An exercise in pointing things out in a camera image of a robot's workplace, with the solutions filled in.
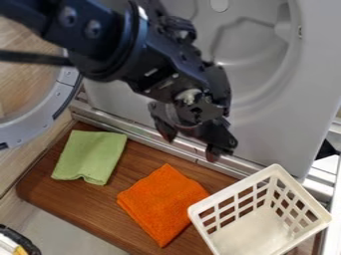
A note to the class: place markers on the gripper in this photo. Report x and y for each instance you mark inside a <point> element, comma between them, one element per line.
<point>186,79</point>

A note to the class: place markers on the orange cloth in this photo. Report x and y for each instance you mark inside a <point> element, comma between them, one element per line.
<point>162,202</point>

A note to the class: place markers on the green cloth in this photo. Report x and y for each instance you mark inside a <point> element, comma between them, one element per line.
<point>90,156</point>

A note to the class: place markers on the white basket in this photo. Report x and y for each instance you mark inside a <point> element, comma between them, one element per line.
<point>259,215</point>

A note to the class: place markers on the washing machine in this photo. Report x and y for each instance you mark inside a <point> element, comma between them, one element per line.
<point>248,79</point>

